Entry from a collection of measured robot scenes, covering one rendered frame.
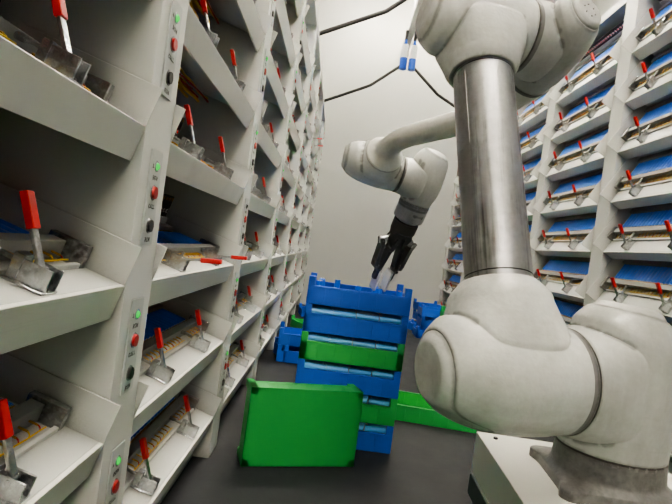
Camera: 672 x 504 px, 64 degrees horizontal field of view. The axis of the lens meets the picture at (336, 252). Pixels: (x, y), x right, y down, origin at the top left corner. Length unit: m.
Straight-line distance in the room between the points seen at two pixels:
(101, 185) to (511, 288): 0.54
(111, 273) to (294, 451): 0.89
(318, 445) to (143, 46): 1.07
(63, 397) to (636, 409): 0.74
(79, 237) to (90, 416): 0.22
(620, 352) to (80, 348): 0.70
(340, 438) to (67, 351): 0.91
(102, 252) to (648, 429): 0.75
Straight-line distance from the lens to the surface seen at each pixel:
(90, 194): 0.71
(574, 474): 0.90
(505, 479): 0.90
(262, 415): 1.41
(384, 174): 1.44
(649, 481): 0.91
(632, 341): 0.85
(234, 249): 1.37
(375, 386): 1.60
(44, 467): 0.67
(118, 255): 0.70
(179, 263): 0.95
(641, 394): 0.86
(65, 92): 0.54
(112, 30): 0.75
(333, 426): 1.47
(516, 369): 0.73
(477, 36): 0.98
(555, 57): 1.09
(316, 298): 1.55
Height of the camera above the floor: 0.57
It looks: 1 degrees down
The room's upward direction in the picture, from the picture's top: 8 degrees clockwise
